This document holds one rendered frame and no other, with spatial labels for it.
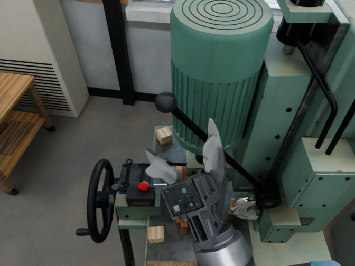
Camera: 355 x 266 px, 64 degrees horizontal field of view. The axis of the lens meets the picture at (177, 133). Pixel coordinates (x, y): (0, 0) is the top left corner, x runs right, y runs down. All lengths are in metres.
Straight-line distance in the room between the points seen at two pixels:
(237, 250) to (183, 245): 0.39
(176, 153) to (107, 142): 1.29
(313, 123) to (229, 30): 0.25
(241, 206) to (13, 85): 1.72
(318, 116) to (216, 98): 0.19
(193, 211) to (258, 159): 0.30
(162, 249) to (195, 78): 0.54
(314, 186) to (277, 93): 0.19
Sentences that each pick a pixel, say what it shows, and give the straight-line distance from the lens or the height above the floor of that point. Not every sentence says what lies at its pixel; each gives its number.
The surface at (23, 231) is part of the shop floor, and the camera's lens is 2.09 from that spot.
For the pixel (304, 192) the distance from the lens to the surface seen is 0.63.
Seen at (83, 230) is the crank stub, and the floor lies 0.82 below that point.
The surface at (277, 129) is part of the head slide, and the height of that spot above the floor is 1.28.
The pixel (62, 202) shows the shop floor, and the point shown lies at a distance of 2.08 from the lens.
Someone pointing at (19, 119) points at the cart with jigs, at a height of 0.18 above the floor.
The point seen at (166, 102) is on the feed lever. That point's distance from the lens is 0.44.
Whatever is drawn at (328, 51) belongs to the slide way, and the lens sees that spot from 0.53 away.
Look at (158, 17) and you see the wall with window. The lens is 1.99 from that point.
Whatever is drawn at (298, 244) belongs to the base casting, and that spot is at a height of 0.80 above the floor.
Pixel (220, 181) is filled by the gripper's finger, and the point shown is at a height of 1.29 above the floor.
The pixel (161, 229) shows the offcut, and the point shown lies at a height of 0.93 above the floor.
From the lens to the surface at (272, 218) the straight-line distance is 0.75.
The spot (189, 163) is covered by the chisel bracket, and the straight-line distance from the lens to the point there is 0.81.
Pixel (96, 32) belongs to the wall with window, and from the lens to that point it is 2.27.
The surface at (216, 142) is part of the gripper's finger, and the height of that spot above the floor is 1.35.
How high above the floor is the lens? 1.74
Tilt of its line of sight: 50 degrees down
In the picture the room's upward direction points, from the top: straight up
